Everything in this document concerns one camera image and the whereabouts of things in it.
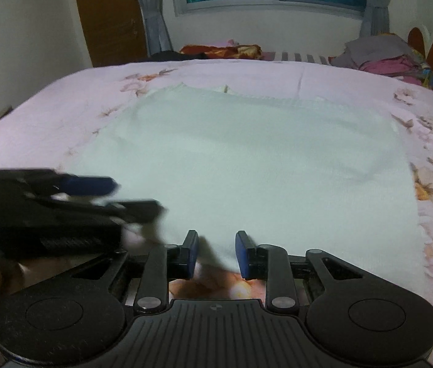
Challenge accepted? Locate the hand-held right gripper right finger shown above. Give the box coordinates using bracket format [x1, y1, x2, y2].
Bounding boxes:
[235, 230, 363, 312]

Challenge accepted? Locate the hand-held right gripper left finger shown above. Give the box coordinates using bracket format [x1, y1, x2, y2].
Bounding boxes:
[69, 230, 200, 314]

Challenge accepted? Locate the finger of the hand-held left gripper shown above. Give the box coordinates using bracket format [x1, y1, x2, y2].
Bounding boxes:
[0, 168, 119, 200]
[46, 198, 165, 224]

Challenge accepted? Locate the white knit sweater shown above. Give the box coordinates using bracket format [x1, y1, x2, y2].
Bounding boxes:
[74, 83, 428, 281]

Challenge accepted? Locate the pile of colourful clothes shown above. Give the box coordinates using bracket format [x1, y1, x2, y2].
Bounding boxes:
[329, 34, 433, 87]

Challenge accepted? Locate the bed with pink floral sheet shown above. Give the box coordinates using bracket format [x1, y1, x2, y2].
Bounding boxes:
[0, 59, 433, 315]

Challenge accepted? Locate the black cloth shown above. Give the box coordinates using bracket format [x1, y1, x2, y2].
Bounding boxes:
[149, 50, 209, 62]

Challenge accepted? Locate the brown wooden door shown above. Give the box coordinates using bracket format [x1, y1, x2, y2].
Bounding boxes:
[71, 0, 148, 68]

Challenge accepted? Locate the red and orange pillow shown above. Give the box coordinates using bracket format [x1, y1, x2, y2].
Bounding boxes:
[180, 40, 264, 60]

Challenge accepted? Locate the grey-blue window curtain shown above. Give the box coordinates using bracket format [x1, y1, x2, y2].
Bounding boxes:
[356, 0, 395, 37]
[128, 0, 173, 55]

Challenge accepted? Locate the grey striped cloth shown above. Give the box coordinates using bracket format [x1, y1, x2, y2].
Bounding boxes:
[272, 50, 334, 65]

